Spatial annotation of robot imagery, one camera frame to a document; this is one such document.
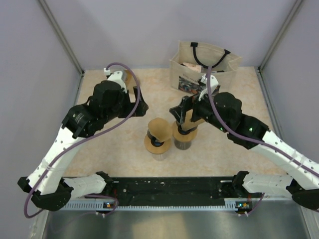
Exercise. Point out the wooden dripper ring stand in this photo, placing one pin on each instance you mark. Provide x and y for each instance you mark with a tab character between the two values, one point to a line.
182	138

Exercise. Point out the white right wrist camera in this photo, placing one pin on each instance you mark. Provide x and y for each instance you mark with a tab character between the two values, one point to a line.
212	85

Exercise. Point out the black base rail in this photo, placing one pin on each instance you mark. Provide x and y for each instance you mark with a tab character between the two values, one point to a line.
174	191

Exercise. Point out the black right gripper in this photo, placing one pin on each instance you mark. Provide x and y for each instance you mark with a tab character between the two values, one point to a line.
188	103

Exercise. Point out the cream canvas tote bag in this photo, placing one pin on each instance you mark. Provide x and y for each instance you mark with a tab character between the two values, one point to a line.
192	60

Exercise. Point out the brown cardboard box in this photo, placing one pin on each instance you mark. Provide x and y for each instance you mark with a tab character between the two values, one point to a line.
129	81

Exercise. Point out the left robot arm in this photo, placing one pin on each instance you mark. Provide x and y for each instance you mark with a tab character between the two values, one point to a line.
106	109

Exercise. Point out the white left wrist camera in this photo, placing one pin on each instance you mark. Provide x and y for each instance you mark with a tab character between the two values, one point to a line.
118	77

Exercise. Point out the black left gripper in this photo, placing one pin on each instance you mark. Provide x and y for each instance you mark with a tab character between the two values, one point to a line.
130	105

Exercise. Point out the blue glass dripper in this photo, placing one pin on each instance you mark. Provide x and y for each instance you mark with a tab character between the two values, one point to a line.
155	142
185	132

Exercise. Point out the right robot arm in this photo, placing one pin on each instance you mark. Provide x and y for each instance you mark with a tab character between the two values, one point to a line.
301	181

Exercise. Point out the clear glass beaker wooden collar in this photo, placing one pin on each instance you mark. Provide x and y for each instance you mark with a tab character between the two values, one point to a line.
160	157

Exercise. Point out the wooden ring stand front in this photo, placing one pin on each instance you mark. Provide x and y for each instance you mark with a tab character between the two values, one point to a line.
157	149

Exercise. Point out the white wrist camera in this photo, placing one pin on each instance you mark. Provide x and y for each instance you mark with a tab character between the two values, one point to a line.
212	85
118	77

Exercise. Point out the smoked glass carafe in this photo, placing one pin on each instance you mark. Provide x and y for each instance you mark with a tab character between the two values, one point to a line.
182	145

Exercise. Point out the brown paper coffee filter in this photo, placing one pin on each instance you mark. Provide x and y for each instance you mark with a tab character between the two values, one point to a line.
188	124

